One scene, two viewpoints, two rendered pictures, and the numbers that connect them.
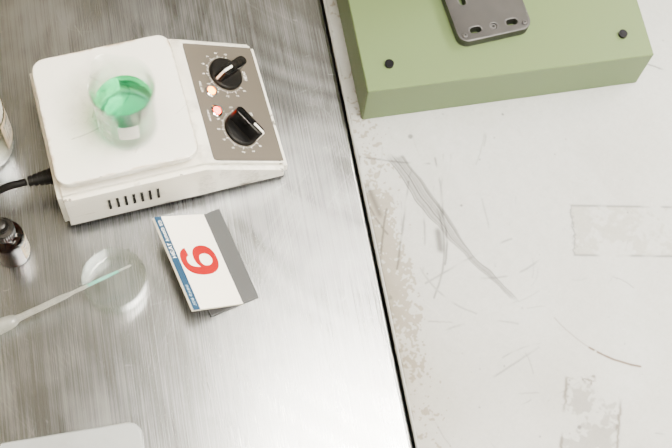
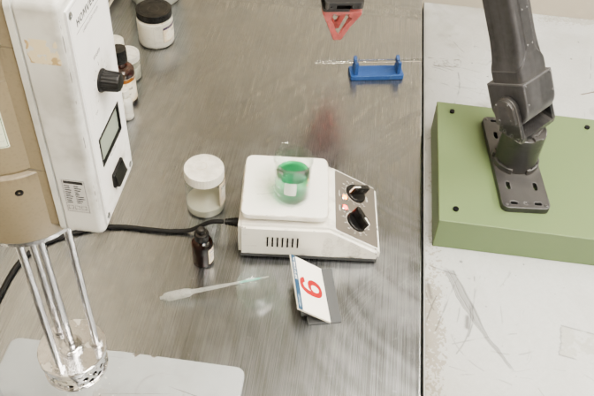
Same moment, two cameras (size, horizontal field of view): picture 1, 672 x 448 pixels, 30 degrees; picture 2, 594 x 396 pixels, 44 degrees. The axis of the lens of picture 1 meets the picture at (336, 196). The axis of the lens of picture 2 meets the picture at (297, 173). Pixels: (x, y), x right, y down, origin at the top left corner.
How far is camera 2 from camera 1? 0.33 m
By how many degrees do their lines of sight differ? 27
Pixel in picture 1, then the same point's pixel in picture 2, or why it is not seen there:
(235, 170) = (346, 240)
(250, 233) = (346, 286)
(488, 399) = not seen: outside the picture
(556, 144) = (557, 289)
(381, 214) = (432, 298)
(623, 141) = not seen: outside the picture
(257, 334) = (334, 343)
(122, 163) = (281, 211)
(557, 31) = (567, 217)
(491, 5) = (526, 193)
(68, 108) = (260, 179)
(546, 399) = not seen: outside the picture
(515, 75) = (535, 234)
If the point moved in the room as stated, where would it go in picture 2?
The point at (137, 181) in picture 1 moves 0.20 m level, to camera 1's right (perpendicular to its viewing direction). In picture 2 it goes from (286, 228) to (423, 286)
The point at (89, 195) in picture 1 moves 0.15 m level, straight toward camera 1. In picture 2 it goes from (256, 228) to (255, 320)
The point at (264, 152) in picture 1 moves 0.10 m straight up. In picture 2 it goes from (367, 239) to (376, 189)
